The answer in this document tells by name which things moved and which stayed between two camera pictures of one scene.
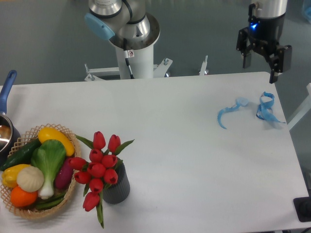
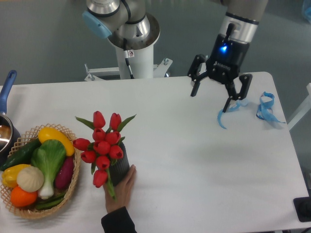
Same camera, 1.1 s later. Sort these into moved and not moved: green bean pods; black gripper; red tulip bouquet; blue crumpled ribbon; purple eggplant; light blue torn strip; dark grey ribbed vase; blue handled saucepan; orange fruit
Moved: black gripper; dark grey ribbed vase; red tulip bouquet
Not moved: orange fruit; blue handled saucepan; purple eggplant; blue crumpled ribbon; green bean pods; light blue torn strip
